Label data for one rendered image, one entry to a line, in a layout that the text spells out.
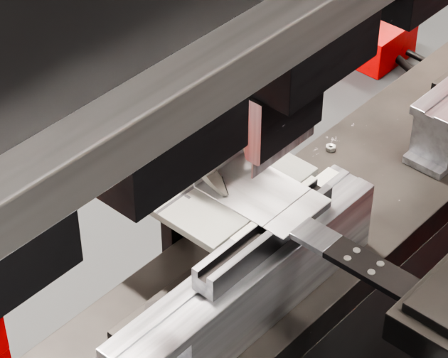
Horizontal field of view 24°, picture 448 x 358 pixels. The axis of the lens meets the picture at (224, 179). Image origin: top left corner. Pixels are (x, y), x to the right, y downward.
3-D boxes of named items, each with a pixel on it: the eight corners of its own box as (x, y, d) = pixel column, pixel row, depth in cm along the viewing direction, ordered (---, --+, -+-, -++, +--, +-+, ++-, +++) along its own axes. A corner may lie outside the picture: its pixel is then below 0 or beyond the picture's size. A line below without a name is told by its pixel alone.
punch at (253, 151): (305, 130, 111) (310, 55, 105) (320, 138, 110) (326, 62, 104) (244, 174, 105) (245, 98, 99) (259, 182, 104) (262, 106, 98)
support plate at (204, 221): (156, 88, 133) (155, 81, 132) (318, 174, 119) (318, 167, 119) (48, 153, 123) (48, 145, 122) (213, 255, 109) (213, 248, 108)
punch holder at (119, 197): (183, 106, 98) (178, -52, 88) (251, 143, 94) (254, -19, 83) (63, 182, 90) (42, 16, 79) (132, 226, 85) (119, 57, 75)
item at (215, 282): (310, 195, 120) (311, 175, 118) (331, 207, 118) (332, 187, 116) (191, 288, 108) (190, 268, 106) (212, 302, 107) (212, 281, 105)
